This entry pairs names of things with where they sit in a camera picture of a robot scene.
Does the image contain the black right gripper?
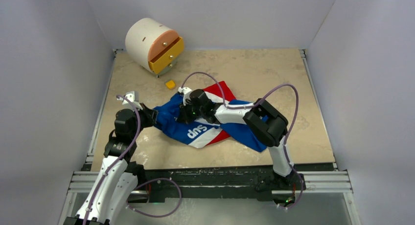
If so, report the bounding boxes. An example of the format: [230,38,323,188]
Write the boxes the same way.
[178,99,205,125]

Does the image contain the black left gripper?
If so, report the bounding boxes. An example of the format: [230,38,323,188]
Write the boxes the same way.
[130,103,157,140]

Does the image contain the blue white red jacket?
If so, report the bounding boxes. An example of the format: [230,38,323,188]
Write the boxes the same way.
[152,81,270,153]

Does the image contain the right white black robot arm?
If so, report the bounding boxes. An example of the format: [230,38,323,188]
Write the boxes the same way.
[177,87,294,189]

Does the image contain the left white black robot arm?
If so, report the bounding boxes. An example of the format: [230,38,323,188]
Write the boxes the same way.
[64,104,158,225]

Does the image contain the small yellow grey block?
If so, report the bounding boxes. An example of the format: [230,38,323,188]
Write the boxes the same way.
[165,80,176,90]

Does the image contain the round white drawer cabinet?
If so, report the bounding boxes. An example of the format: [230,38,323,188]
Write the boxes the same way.
[125,18,184,76]

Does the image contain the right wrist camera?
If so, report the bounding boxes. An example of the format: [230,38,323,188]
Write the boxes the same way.
[178,87,192,106]

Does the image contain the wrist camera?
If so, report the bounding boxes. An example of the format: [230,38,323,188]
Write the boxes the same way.
[178,87,192,106]
[118,90,143,110]

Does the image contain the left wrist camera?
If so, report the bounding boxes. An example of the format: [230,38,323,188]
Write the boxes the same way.
[118,90,143,110]

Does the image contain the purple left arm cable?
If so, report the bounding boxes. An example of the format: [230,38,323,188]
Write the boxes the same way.
[81,94,183,225]

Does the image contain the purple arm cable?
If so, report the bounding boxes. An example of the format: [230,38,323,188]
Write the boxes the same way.
[81,94,183,225]
[180,71,305,211]

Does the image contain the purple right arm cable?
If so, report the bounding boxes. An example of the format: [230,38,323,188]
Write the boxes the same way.
[180,71,305,211]

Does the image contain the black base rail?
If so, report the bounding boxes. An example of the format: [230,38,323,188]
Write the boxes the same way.
[126,162,306,205]

